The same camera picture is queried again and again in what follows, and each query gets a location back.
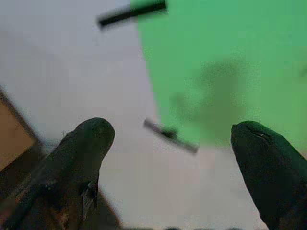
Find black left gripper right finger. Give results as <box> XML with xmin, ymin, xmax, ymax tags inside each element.
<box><xmin>230</xmin><ymin>120</ymin><xmax>307</xmax><ymax>230</ymax></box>

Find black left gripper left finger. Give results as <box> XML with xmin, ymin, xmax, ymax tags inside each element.
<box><xmin>0</xmin><ymin>117</ymin><xmax>116</xmax><ymax>230</ymax></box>

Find brown wooden furniture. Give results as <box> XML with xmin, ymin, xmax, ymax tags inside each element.
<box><xmin>0</xmin><ymin>86</ymin><xmax>45</xmax><ymax>173</ymax></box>

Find black wall hook bar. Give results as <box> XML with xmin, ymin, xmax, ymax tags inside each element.
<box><xmin>96</xmin><ymin>0</ymin><xmax>168</xmax><ymax>27</ymax></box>
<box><xmin>143</xmin><ymin>117</ymin><xmax>200</xmax><ymax>154</ymax></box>

